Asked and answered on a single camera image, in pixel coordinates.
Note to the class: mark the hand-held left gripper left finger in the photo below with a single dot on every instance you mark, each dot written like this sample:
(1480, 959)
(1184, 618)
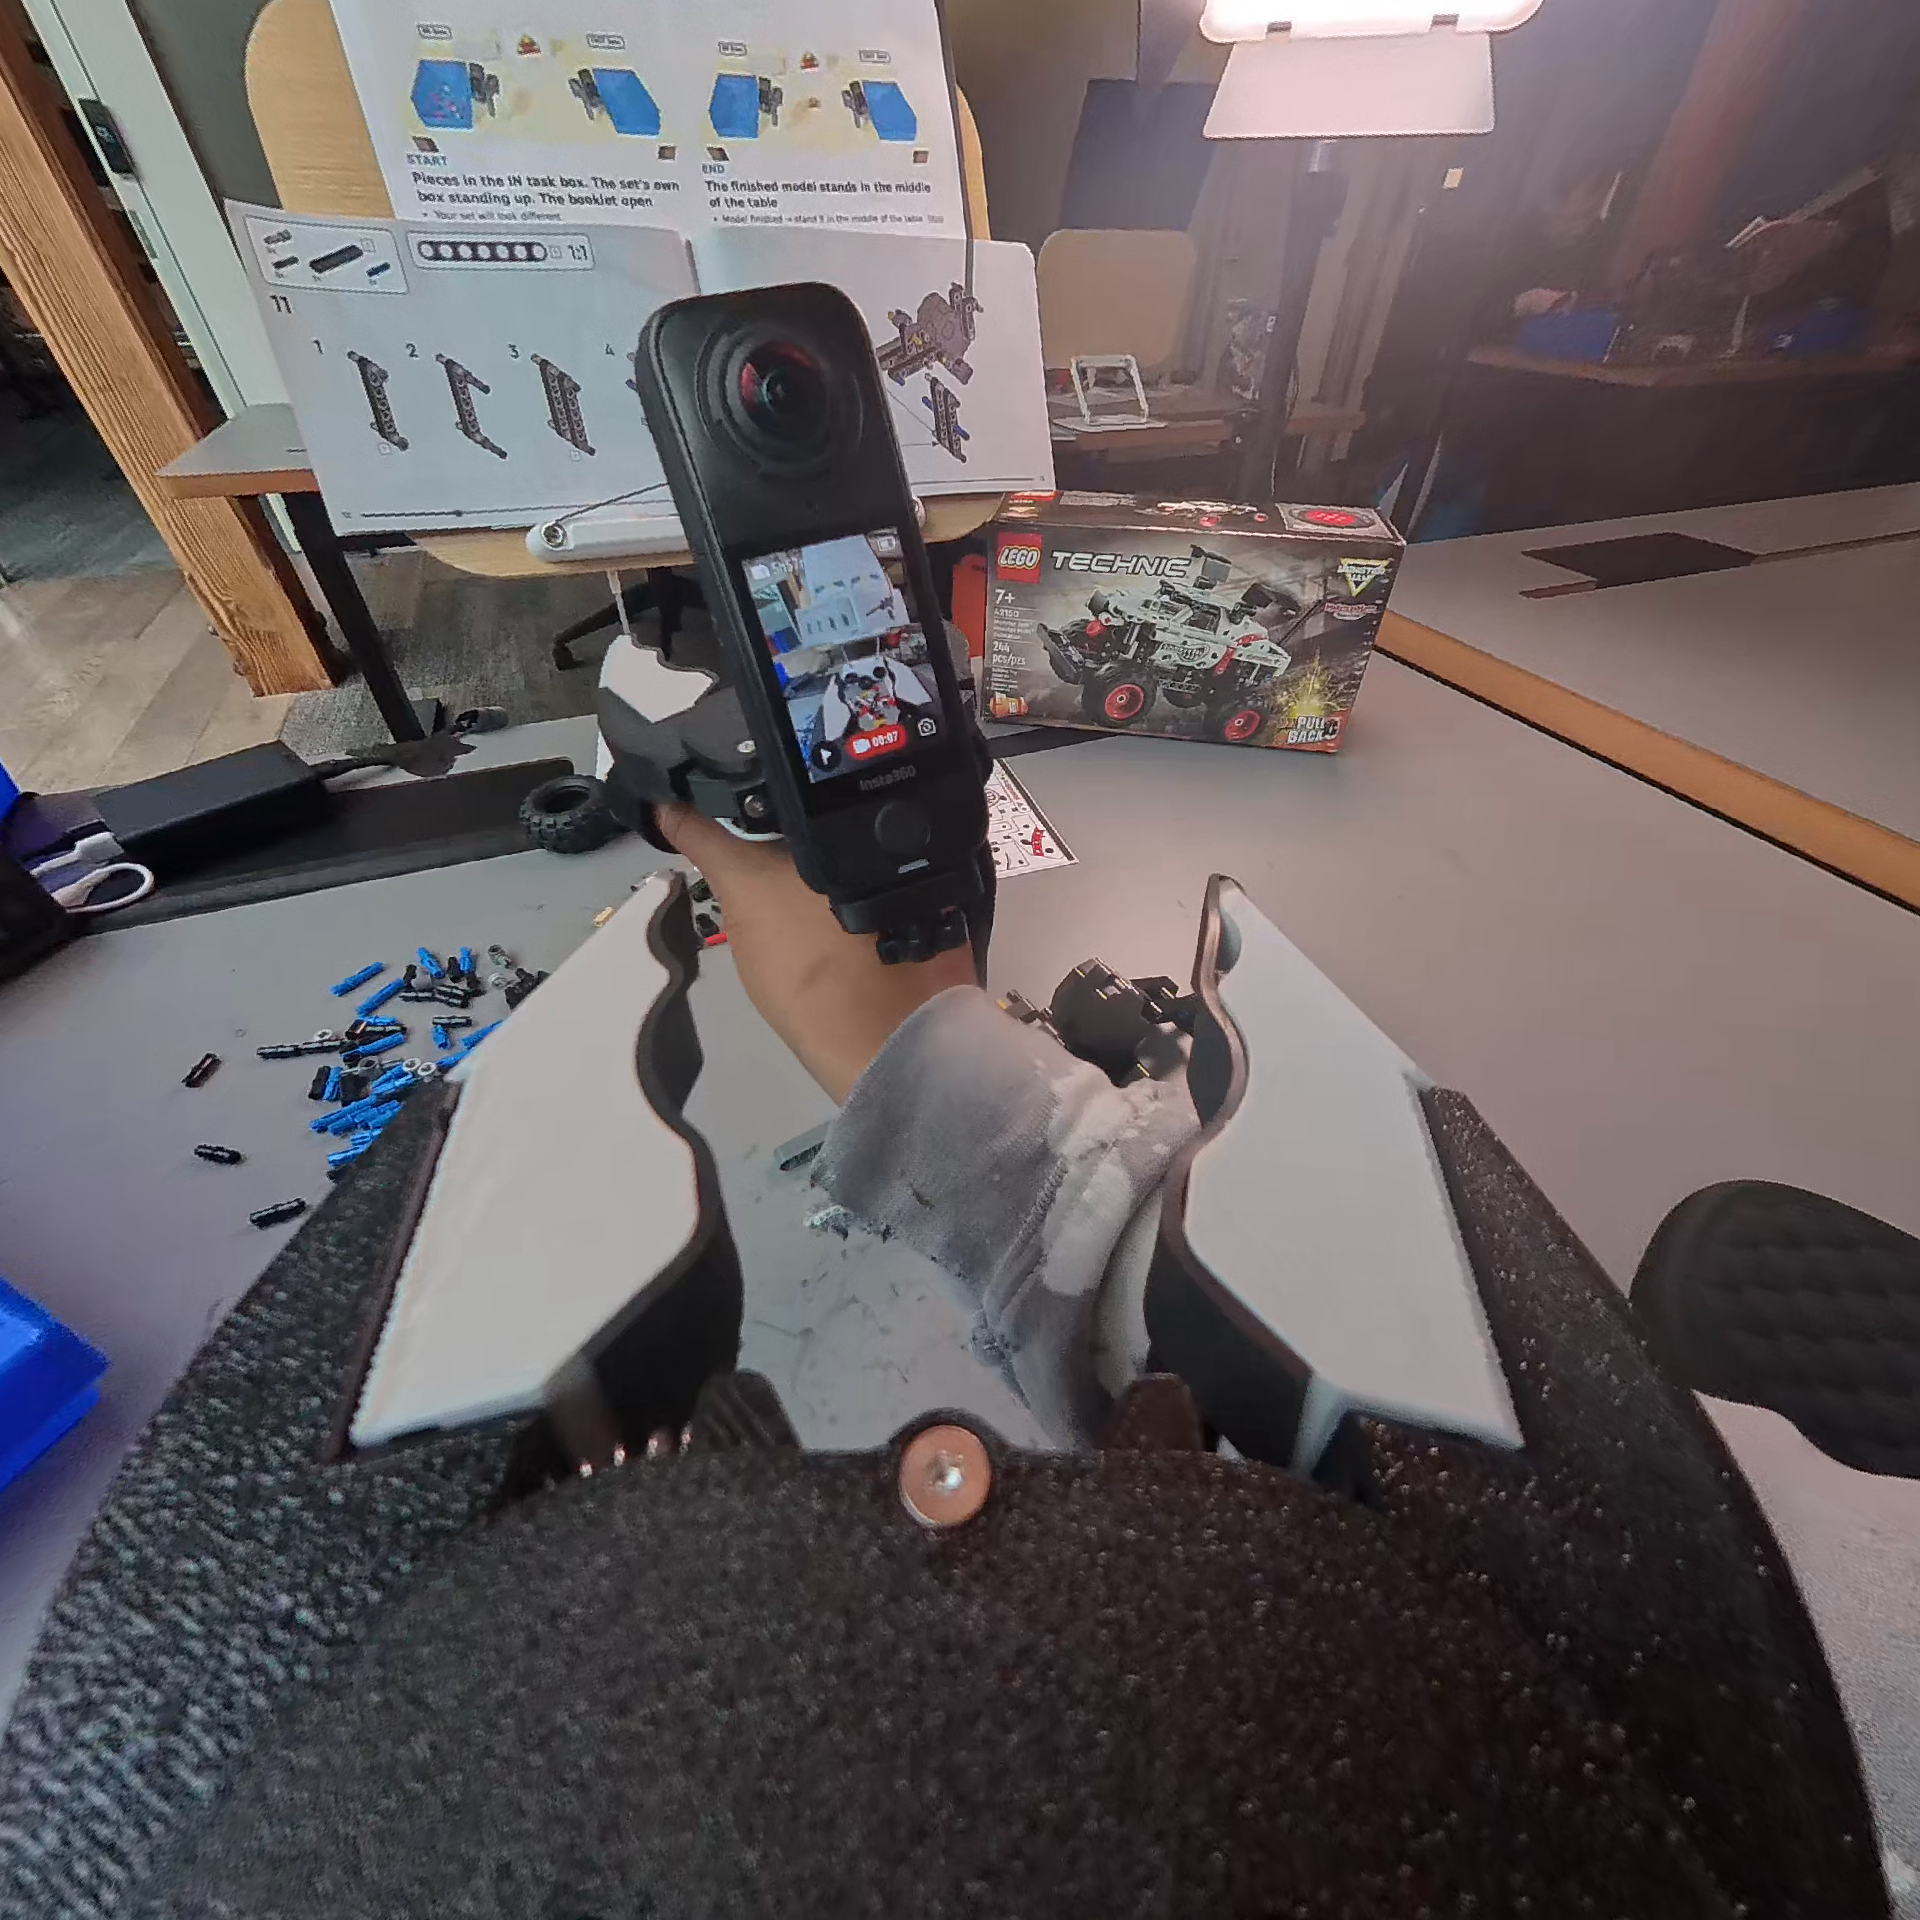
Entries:
(554, 1200)

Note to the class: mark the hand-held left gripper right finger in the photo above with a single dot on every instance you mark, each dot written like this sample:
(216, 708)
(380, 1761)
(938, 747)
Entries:
(1335, 1231)

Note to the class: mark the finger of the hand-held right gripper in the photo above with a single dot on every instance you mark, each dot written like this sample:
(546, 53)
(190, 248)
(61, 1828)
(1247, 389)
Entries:
(653, 693)

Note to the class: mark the person's right forearm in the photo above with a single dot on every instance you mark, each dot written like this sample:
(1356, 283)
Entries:
(990, 1170)

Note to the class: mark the white desk with orange edge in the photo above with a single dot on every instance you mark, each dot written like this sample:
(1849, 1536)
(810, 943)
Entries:
(1725, 661)

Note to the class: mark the background long desk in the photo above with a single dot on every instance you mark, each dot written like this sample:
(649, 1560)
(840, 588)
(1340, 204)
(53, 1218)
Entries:
(1695, 376)

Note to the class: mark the person's right hand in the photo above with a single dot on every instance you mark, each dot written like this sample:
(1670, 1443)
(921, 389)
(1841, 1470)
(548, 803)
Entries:
(816, 989)

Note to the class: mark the black chair base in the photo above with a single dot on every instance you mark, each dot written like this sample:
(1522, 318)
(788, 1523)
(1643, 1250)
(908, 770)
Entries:
(623, 615)

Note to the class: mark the black toy tyre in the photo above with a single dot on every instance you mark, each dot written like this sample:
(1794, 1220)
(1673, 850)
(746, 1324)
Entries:
(566, 814)

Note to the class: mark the pile of small building pieces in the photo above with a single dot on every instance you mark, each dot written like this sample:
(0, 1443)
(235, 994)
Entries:
(375, 1050)

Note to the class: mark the open building booklet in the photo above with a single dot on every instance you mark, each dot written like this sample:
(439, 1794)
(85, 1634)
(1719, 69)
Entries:
(496, 376)

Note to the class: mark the small grey building beam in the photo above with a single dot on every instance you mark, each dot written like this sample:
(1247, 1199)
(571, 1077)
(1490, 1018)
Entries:
(795, 1157)

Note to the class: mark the printed instruction sheet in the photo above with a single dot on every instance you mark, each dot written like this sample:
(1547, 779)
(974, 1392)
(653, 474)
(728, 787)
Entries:
(645, 104)

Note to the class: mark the white sticker sheet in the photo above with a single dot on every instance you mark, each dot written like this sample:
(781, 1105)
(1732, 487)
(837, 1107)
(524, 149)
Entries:
(1032, 824)

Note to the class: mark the background wooden table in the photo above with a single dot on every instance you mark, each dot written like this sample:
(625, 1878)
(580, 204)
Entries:
(256, 458)

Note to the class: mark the black power adapter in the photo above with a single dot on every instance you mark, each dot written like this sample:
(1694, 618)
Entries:
(210, 803)

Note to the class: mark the black office chair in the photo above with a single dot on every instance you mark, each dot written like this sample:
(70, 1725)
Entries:
(1786, 1305)

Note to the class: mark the toy truck set box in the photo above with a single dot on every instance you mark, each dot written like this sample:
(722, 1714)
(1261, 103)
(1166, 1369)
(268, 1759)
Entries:
(1199, 630)

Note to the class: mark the blue plastic bin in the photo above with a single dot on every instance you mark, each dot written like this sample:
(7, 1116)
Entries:
(38, 1381)

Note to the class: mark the black light stand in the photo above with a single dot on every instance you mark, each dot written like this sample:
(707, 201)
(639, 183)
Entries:
(1309, 299)

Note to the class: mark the studio light panel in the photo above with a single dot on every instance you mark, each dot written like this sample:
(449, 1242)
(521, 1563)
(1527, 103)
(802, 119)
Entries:
(1350, 44)

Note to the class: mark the black built toy frame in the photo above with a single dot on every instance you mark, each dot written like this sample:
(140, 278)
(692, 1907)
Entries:
(1110, 1019)

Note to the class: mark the wooden post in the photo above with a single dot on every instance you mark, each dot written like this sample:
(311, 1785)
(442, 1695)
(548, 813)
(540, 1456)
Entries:
(135, 389)

